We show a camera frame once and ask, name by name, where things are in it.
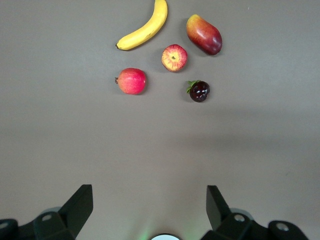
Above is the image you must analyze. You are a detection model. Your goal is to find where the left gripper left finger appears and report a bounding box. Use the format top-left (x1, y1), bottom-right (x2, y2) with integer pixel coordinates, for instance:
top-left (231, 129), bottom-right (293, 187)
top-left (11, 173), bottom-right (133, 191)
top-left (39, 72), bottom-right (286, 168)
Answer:
top-left (0, 184), bottom-right (94, 240)

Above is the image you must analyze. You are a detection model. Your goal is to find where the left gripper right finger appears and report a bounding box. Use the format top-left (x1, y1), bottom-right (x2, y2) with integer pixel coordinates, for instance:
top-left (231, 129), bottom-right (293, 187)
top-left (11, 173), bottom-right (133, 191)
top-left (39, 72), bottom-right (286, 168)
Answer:
top-left (199, 185), bottom-right (311, 240)

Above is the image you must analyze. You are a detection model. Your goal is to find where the red yellow striped apple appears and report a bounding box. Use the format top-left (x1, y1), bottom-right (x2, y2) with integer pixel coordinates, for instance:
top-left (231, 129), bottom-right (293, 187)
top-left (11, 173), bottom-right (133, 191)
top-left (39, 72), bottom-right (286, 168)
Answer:
top-left (161, 44), bottom-right (188, 73)

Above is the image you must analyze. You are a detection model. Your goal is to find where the yellow banana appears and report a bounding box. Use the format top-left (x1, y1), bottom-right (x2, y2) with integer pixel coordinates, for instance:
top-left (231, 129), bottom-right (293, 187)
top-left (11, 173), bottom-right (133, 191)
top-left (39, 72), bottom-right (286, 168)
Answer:
top-left (115, 0), bottom-right (169, 52)

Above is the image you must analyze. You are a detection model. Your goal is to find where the brown table cover sheet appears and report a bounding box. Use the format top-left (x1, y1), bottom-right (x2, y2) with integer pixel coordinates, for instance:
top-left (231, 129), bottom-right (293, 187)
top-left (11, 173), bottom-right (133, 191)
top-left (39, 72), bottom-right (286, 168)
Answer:
top-left (0, 0), bottom-right (320, 240)

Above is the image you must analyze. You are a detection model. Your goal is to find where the dark purple mangosteen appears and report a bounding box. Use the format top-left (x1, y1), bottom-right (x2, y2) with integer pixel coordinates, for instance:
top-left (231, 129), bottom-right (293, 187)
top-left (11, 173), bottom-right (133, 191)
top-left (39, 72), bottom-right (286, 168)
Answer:
top-left (185, 79), bottom-right (211, 103)

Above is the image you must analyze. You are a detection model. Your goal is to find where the pink red pomegranate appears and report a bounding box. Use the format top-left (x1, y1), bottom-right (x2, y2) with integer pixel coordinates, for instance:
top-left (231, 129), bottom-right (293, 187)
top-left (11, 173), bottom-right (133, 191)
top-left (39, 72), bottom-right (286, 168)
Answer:
top-left (114, 67), bottom-right (147, 96)

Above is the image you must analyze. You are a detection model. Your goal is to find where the red yellow mango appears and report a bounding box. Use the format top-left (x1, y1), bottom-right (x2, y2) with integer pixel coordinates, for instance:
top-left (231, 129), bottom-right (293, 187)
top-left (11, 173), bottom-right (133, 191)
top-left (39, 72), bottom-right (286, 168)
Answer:
top-left (186, 14), bottom-right (223, 56)

